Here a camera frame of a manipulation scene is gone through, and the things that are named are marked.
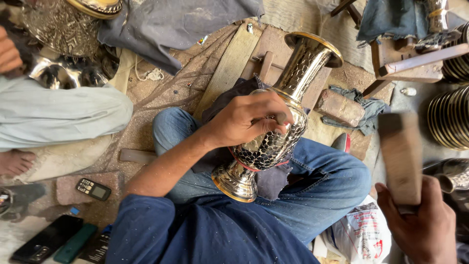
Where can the black smartphone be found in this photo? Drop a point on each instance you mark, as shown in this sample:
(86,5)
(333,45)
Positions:
(45,240)

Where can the person's navy shirt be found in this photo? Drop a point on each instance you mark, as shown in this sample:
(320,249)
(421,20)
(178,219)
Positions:
(201,234)

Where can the black flat box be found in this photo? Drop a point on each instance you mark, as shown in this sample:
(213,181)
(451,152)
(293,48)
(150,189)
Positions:
(96,249)

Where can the wooden peg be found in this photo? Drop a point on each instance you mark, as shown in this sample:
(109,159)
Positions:
(266,66)

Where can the grey-blue rag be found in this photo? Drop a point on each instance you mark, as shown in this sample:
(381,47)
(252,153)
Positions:
(372,110)

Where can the grey cloth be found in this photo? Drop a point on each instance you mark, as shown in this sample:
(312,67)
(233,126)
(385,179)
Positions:
(172,25)

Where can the silver metal vessel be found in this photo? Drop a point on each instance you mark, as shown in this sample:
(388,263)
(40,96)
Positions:
(452,176)

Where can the flat wooden piece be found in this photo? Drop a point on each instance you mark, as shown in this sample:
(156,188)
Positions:
(137,156)

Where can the dark navy cloth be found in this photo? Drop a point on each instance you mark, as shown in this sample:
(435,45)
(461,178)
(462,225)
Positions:
(271,181)

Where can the grey red shoe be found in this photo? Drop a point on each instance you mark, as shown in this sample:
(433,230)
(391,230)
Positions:
(341,143)

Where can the small brass vase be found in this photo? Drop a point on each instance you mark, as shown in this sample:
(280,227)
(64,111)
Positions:
(438,16)

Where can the person's blue jeans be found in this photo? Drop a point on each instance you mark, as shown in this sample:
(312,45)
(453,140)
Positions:
(322,183)

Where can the person's left hand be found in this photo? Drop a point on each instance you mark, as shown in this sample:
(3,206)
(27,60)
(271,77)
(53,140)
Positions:
(234,121)

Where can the large engraved brass vessel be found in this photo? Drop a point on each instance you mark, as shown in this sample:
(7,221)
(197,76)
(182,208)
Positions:
(62,33)

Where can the small keypad phone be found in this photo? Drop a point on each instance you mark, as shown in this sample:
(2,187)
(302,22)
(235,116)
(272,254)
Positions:
(93,189)

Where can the green phone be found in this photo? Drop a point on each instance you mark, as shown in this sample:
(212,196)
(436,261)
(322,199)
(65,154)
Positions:
(75,244)

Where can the small white bottle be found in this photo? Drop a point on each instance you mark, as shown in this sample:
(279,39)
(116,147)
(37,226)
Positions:
(408,91)

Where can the white printed plastic bag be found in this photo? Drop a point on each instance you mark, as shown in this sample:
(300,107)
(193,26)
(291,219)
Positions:
(361,231)

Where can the person's right hand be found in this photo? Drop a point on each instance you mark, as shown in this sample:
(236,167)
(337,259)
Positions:
(425,231)

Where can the blue denim cloth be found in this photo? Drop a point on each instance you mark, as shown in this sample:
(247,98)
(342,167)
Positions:
(392,18)

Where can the wooden mallet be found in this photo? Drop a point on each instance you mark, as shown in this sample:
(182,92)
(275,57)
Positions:
(400,157)

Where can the stack of brass plates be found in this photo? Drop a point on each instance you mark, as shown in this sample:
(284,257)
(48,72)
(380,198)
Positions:
(452,117)

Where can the tall engraved brass vase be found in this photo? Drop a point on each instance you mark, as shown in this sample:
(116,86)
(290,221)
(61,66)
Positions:
(271,146)

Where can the red brick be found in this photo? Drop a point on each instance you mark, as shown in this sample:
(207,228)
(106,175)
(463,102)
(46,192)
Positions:
(339,107)

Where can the wooden stool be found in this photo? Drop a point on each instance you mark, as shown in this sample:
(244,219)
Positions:
(410,66)

